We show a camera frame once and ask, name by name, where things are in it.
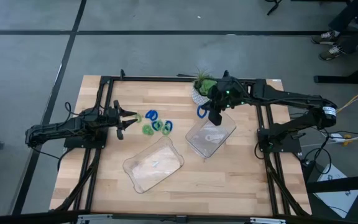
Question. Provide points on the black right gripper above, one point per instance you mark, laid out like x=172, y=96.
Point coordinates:
x=219, y=99

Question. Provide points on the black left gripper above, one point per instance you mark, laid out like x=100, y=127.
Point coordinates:
x=112, y=116

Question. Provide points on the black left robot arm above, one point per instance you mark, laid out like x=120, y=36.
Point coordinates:
x=73, y=124

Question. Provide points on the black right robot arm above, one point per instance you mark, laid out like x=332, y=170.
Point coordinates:
x=315, y=113

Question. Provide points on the succulent in white pot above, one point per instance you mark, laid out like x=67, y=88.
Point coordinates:
x=199, y=98

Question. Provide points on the clear plastic bin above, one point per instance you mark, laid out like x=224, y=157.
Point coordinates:
x=154, y=174
x=210, y=140

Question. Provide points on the black rig crossbar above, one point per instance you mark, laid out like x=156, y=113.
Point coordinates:
x=141, y=216

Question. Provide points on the black chair base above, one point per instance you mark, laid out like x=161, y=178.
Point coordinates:
x=274, y=7

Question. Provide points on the white power strip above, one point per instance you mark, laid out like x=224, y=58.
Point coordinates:
x=337, y=137

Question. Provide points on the person's shoe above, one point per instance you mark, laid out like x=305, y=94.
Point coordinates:
x=323, y=39
x=329, y=53

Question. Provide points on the white cardboard box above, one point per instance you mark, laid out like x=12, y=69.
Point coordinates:
x=334, y=199

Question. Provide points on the black metal beam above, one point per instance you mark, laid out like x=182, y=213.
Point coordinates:
x=346, y=183

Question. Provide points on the black aluminium table frame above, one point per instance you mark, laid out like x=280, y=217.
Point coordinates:
x=166, y=79

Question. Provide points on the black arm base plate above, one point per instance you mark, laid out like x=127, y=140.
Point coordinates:
x=287, y=147
x=82, y=143

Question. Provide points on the silver metal bracket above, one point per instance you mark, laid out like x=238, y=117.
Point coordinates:
x=95, y=217
x=267, y=221

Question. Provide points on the black desk frame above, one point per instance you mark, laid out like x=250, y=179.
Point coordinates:
x=337, y=79

